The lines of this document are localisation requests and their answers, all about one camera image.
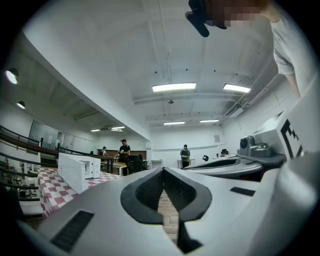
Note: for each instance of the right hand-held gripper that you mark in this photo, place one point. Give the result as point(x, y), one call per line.
point(271, 128)

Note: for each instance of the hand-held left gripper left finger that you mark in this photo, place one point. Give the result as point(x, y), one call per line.
point(112, 212)

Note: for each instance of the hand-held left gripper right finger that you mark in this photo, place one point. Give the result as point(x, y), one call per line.
point(220, 205)

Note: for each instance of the white microwave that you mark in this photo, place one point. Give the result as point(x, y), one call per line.
point(72, 172)

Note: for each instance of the person's right forearm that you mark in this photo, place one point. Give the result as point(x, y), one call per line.
point(293, 85)

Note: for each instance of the wooden desk white legs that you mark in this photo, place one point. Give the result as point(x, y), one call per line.
point(119, 164)

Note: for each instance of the black office chair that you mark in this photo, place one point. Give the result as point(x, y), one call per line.
point(144, 162)
point(133, 162)

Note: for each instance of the red white checkered tablecloth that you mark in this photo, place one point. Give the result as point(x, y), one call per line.
point(53, 192)

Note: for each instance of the small ceiling dome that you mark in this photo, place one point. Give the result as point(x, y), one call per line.
point(170, 101)

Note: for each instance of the person's grey shirt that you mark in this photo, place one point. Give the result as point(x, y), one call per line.
point(287, 50)

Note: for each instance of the round pendant lamp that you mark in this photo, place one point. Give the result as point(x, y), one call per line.
point(11, 77)
point(21, 105)

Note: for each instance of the person's head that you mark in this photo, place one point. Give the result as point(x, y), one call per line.
point(250, 12)

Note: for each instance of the paper wall poster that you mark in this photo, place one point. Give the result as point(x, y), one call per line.
point(217, 139)

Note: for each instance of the grey fisheye camera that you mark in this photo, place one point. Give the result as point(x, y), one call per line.
point(257, 150)

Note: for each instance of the glass wall panel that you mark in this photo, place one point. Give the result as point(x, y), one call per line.
point(45, 135)

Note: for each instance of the black head-worn camera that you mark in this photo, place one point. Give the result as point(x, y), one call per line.
point(200, 20)

